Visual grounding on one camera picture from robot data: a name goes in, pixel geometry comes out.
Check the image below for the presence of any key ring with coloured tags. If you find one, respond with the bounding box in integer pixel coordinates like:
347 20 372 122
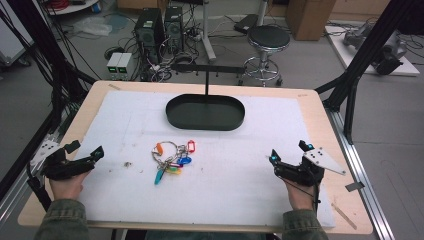
151 139 197 186

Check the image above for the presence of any black key rack with tray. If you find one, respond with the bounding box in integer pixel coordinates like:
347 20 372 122
165 63 247 132

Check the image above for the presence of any grey monitor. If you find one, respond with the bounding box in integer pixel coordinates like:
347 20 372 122
0 0 35 67

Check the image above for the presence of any white power supply unit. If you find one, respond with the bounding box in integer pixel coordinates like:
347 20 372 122
117 52 133 81
106 52 122 81

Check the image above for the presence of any thin wooden strip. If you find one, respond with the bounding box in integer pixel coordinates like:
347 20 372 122
331 202 358 231

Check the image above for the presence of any black flat box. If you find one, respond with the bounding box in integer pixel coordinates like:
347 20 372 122
233 13 260 35

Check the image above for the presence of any round white table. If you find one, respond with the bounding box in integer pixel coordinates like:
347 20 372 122
45 0 102 16

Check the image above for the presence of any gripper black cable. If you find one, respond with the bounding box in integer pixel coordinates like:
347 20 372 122
282 168 322 214
25 162 54 212

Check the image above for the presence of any black round stool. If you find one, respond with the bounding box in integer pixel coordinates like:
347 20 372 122
237 25 292 87

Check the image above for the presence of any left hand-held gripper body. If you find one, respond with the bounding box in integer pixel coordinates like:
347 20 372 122
29 139 98 181

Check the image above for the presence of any small black computer tower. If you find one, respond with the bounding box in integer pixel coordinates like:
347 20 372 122
163 5 185 52

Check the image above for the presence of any white table leg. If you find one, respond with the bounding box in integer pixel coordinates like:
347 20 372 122
199 0 217 63

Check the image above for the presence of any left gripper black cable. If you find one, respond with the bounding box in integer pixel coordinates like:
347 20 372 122
25 162 54 212

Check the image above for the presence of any aluminium frame rail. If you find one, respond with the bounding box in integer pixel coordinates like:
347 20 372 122
324 107 396 240
0 99 82 231

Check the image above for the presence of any white floor board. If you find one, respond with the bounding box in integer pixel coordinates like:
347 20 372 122
324 24 421 77

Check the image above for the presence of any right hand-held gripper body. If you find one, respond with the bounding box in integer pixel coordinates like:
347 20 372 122
273 147 347 188

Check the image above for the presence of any large black computer tower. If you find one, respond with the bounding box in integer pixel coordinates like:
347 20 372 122
134 7 165 65

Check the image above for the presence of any clear plastic bag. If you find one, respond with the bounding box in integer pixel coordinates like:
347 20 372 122
72 15 113 37

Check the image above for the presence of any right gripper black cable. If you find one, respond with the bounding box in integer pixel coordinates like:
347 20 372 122
282 168 322 214

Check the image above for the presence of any grey tape piece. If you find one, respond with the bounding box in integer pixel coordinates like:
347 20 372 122
344 181 366 193

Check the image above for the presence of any brown cardboard box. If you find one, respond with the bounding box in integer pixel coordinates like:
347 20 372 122
285 0 338 42

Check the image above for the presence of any white foam mat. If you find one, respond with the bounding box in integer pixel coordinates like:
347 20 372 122
77 90 336 228

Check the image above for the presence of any grey robot device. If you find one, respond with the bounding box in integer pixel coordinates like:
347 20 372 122
342 22 408 76

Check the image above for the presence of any black metal frame post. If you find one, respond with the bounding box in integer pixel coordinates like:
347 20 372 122
5 0 98 133
314 0 424 145

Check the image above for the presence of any person's left hand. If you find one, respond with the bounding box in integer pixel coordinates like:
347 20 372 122
49 170 92 202

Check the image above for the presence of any tangle of floor cables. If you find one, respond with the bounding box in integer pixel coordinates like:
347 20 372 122
103 13 214 83

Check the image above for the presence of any person's right hand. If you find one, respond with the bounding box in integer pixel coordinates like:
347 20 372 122
282 177 318 212

